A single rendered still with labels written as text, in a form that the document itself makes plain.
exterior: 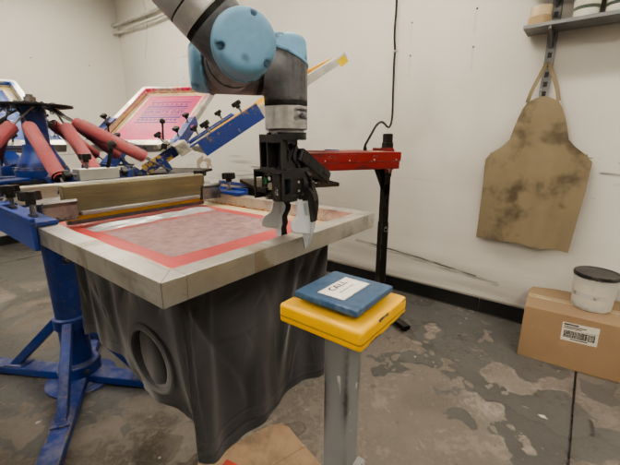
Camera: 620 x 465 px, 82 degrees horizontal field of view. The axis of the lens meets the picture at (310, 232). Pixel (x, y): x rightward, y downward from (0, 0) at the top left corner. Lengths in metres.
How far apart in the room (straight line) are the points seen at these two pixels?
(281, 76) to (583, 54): 2.10
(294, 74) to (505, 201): 2.02
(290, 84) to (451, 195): 2.12
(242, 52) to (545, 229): 2.23
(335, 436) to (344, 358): 0.14
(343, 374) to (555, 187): 2.08
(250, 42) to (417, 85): 2.32
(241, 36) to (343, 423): 0.53
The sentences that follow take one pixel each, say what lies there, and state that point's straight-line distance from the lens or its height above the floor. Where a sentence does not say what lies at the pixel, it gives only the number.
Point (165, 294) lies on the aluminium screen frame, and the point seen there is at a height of 0.97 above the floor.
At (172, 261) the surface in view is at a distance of 0.69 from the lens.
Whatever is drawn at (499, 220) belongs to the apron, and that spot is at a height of 0.68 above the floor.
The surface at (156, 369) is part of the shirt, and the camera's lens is 0.81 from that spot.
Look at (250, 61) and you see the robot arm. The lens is 0.46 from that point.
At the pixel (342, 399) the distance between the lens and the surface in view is 0.56.
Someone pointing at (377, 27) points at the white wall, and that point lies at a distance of 2.95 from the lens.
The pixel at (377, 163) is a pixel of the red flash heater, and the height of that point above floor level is 1.04.
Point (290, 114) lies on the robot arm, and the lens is 0.62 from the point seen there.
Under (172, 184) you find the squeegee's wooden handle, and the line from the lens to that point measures 1.17.
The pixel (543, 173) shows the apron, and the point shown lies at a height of 0.98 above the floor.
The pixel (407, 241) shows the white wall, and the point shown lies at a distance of 2.81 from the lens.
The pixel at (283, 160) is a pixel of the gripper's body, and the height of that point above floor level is 1.13.
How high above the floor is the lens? 1.17
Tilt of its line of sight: 15 degrees down
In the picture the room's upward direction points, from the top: straight up
